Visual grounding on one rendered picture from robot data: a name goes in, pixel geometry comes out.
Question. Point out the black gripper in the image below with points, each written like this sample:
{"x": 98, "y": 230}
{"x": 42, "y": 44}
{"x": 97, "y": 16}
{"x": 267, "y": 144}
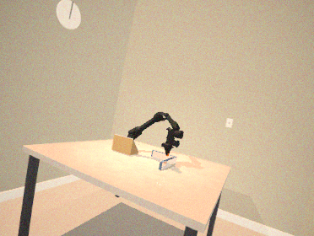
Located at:
{"x": 167, "y": 145}

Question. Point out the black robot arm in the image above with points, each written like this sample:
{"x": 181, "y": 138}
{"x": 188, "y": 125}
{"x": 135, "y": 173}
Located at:
{"x": 174, "y": 132}

